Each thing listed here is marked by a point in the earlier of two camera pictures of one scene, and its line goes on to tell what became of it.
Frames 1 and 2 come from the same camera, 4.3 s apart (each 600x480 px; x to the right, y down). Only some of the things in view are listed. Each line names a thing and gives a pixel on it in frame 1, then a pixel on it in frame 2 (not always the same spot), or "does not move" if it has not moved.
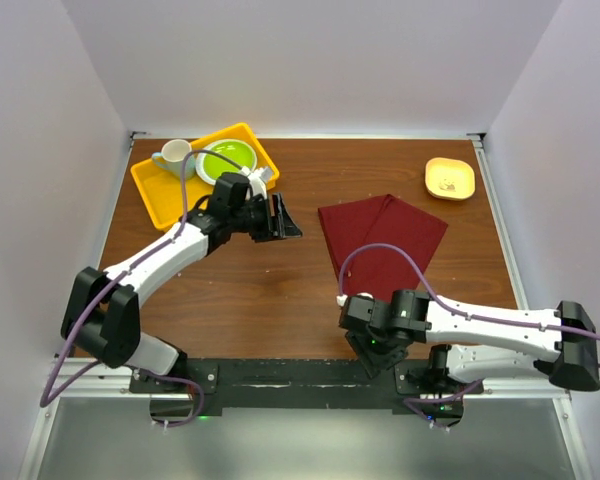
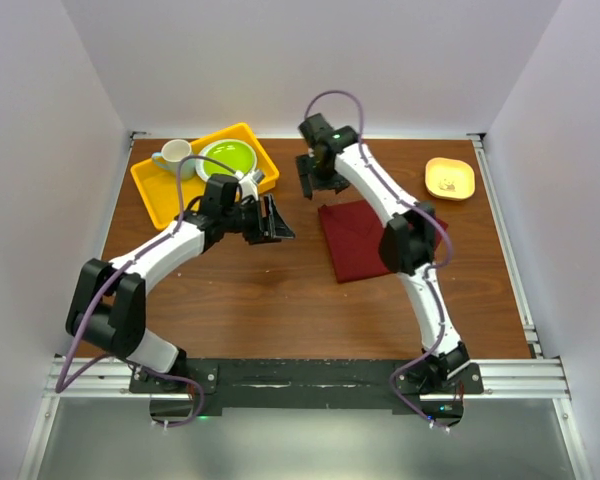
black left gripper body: [257, 219] does not move
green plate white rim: [210, 166] does not move
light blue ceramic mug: [172, 155] does not move
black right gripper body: [374, 351] → [324, 175]
